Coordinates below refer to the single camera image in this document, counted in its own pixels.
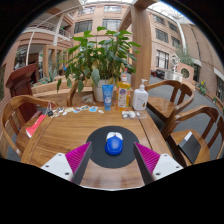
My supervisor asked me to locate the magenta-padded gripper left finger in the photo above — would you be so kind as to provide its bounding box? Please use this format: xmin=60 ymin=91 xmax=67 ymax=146
xmin=40 ymin=141 xmax=93 ymax=186

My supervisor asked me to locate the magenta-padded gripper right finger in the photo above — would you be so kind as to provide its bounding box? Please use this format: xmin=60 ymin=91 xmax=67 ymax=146
xmin=133 ymin=142 xmax=184 ymax=186

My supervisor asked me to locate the blue and white computer mouse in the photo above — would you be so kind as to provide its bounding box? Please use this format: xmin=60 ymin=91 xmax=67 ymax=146
xmin=104 ymin=131 xmax=124 ymax=156

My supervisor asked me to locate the black round mouse pad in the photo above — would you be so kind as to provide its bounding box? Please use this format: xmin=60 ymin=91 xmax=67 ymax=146
xmin=85 ymin=125 xmax=140 ymax=169

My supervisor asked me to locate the black notebook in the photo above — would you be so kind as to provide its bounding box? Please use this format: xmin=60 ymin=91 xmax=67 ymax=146
xmin=177 ymin=130 xmax=202 ymax=164

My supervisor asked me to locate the red book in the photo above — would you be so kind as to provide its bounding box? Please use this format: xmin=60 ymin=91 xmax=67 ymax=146
xmin=25 ymin=114 xmax=48 ymax=139

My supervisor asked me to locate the small white earbuds case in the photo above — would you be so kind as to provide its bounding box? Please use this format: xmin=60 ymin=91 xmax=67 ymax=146
xmin=121 ymin=110 xmax=137 ymax=120

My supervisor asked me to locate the white pump bottle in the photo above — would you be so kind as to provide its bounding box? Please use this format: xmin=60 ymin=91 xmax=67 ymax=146
xmin=132 ymin=78 xmax=149 ymax=111

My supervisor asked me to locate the yellow dish soap bottle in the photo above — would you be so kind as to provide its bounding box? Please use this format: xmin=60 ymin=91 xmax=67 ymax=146
xmin=115 ymin=73 xmax=132 ymax=112

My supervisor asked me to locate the yellow flowering shrub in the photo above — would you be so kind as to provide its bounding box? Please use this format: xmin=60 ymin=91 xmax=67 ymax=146
xmin=198 ymin=80 xmax=208 ymax=96

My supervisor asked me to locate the blue squeeze tube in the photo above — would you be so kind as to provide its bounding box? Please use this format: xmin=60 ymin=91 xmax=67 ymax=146
xmin=101 ymin=84 xmax=115 ymax=112

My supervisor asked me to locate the dark red wooden chair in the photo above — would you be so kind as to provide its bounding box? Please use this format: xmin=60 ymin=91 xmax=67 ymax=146
xmin=5 ymin=63 xmax=39 ymax=123

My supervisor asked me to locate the white outdoor sculpture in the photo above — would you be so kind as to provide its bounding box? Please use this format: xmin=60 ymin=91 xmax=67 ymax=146
xmin=169 ymin=53 xmax=182 ymax=73

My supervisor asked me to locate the green leafy potted plant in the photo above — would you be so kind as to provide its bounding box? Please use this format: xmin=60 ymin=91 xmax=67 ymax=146
xmin=56 ymin=26 xmax=142 ymax=103

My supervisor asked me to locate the wooden post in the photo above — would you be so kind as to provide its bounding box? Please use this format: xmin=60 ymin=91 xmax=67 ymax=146
xmin=130 ymin=3 xmax=153 ymax=90

